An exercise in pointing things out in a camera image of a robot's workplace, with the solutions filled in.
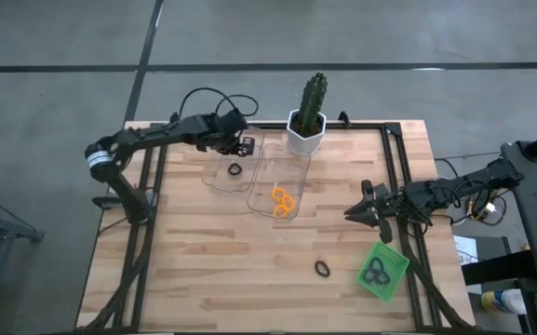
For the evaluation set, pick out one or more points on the clear plastic bin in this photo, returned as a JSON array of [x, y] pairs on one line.
[[268, 163], [217, 172]]

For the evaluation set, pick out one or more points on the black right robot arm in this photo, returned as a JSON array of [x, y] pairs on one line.
[[463, 183]]

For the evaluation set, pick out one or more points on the white and yellow bottle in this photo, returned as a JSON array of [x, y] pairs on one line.
[[505, 301]]

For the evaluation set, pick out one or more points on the green cactus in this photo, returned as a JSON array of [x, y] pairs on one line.
[[313, 97]]

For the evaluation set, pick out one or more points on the green plastic tray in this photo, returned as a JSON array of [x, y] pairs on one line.
[[396, 263]]

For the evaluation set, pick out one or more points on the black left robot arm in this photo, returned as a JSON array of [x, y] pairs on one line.
[[156, 135]]

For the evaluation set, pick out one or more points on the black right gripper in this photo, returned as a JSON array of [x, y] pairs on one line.
[[393, 202]]

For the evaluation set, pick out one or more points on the black metal rig frame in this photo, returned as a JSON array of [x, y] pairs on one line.
[[366, 125]]

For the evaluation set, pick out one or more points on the white paper sheet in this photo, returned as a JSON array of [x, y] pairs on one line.
[[465, 251]]

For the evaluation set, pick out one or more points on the white plug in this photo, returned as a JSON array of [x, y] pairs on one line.
[[490, 207]]

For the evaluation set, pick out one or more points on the white planter pot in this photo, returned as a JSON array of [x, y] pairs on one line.
[[305, 142]]

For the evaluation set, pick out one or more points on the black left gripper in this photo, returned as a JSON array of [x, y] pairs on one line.
[[231, 132]]

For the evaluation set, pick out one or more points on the black stand bar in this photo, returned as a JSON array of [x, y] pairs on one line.
[[496, 270]]

